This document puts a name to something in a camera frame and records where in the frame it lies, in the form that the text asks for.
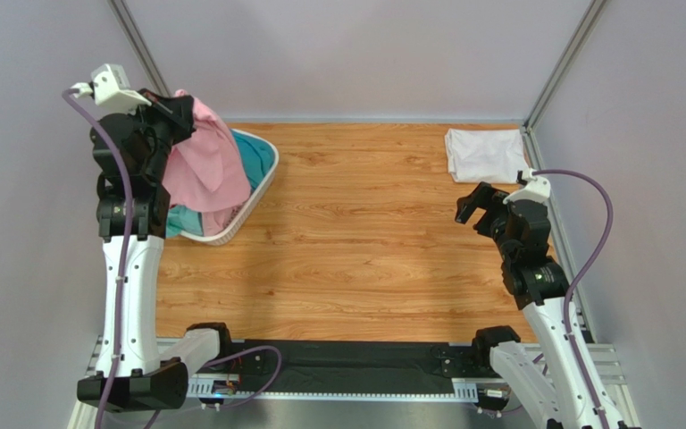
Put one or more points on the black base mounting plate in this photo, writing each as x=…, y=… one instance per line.
x=345, y=367

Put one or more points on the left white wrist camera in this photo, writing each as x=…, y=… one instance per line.
x=111, y=86

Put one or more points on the aluminium corner post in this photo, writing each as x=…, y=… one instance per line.
x=576, y=42
x=133, y=33

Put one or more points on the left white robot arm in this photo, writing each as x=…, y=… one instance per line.
x=132, y=144

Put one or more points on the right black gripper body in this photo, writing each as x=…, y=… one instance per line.
x=491, y=210

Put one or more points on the white plastic laundry basket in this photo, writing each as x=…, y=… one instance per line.
x=239, y=217

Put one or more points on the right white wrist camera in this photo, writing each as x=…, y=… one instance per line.
x=532, y=187

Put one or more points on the pink t shirt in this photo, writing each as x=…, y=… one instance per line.
x=205, y=173

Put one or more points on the right aluminium corner post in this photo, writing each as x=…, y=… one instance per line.
x=576, y=42

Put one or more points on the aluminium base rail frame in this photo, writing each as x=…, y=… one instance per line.
x=216, y=386

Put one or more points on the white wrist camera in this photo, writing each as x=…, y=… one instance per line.
x=111, y=86
x=532, y=187

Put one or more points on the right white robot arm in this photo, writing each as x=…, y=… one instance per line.
x=567, y=392

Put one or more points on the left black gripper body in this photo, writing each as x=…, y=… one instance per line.
x=161, y=126

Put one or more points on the teal t shirt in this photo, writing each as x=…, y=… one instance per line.
x=256, y=160

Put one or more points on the folded white t shirt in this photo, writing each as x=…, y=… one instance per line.
x=494, y=156

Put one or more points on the left aluminium corner post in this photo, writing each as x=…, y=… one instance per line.
x=133, y=33

